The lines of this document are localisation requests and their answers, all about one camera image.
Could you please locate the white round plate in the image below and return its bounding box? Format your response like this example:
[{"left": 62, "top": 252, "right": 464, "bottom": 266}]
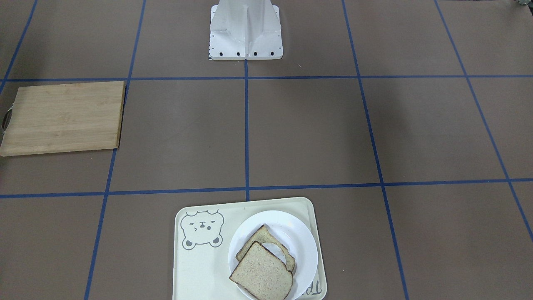
[{"left": 228, "top": 210, "right": 321, "bottom": 300}]

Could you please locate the bread slice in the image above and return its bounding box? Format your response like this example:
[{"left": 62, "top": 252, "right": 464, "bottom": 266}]
[
  {"left": 229, "top": 242, "right": 293, "bottom": 300},
  {"left": 235, "top": 225, "right": 296, "bottom": 272}
]

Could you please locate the cream bear tray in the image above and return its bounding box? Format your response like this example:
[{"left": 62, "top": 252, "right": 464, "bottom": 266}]
[{"left": 172, "top": 196, "right": 327, "bottom": 300}]

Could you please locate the wooden cutting board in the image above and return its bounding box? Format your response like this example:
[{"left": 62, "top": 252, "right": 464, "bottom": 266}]
[{"left": 1, "top": 80, "right": 126, "bottom": 156}]

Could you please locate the white camera stand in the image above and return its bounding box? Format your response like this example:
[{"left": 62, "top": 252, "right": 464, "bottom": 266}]
[{"left": 208, "top": 0, "right": 284, "bottom": 60}]

